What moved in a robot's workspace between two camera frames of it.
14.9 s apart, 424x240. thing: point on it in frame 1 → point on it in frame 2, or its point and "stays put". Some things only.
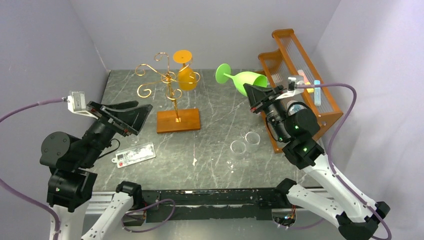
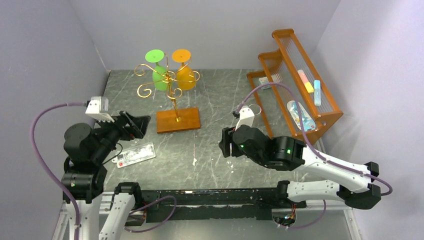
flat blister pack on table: [135, 154] stays put
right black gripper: [267, 100] → [226, 142]
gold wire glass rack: [172, 121] stays put
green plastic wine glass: [251, 78] → [160, 74]
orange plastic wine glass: [187, 79] stays put
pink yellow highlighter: [306, 81] stays put
